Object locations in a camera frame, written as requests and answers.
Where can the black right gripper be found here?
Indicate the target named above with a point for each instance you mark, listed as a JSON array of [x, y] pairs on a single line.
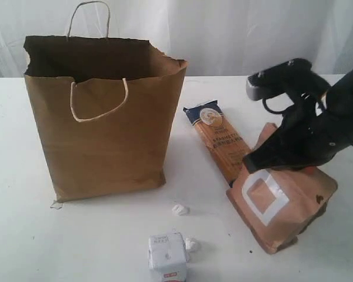
[[309, 136]]

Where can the spaghetti packet orange and blue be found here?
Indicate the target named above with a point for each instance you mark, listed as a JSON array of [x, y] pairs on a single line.
[[225, 144]]

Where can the brown kraft stand-up pouch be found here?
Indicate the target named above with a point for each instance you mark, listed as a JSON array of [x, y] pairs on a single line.
[[278, 205]]

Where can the brown paper shopping bag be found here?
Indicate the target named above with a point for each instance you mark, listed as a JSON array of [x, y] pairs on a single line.
[[104, 109]]

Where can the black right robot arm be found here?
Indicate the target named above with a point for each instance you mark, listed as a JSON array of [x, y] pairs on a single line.
[[340, 101]]

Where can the white crumpled lump near jar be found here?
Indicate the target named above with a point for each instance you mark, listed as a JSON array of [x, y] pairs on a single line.
[[180, 210]]

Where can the white crumpled lump near bottle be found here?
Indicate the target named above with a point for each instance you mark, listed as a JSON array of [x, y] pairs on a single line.
[[192, 245]]

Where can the torn white paper scrap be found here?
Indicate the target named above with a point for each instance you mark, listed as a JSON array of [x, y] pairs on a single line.
[[56, 205]]

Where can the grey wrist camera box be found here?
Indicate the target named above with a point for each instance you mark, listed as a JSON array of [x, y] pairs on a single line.
[[293, 76]]

